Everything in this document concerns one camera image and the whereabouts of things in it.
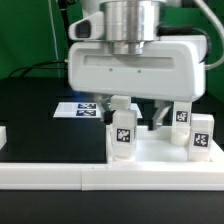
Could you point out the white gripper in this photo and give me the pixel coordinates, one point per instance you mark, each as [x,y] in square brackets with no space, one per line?
[170,68]

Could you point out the white square tabletop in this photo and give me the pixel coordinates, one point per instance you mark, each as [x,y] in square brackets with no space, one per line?
[156,146]

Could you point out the white sheet with tags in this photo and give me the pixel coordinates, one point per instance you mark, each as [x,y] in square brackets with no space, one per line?
[89,109]

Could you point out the white U-shaped fence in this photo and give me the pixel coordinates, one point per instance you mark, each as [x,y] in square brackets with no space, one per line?
[113,175]

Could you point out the thin white pole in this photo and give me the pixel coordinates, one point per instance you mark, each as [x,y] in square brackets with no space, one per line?
[54,36]

